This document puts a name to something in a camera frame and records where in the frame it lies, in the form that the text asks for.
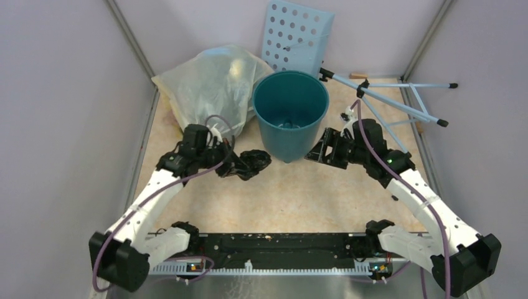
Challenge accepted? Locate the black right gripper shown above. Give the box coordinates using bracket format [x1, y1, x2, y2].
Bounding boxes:
[304, 128, 369, 169]

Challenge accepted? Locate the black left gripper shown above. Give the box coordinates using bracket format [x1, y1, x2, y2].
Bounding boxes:
[197, 138, 252, 178]

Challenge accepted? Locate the black trash bag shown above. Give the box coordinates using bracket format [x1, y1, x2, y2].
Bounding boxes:
[215, 149, 271, 181]

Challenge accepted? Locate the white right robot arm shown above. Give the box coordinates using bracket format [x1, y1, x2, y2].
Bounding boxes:
[305, 118, 502, 297]

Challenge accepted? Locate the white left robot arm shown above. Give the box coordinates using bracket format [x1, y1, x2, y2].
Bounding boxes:
[88, 124, 236, 293]

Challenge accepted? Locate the teal plastic trash bin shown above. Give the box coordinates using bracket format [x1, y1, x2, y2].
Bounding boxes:
[252, 70, 329, 163]

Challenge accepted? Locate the translucent filled plastic bag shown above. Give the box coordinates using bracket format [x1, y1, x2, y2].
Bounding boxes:
[151, 45, 273, 138]

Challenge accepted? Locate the light blue folding stand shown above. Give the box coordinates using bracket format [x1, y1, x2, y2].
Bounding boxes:
[319, 68, 458, 153]

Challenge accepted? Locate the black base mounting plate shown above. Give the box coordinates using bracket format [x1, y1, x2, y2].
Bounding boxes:
[187, 232, 388, 270]

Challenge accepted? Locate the light blue perforated panel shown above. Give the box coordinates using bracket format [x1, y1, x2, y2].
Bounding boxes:
[261, 1, 335, 78]

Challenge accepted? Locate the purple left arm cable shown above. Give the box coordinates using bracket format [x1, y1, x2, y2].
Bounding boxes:
[91, 114, 236, 293]

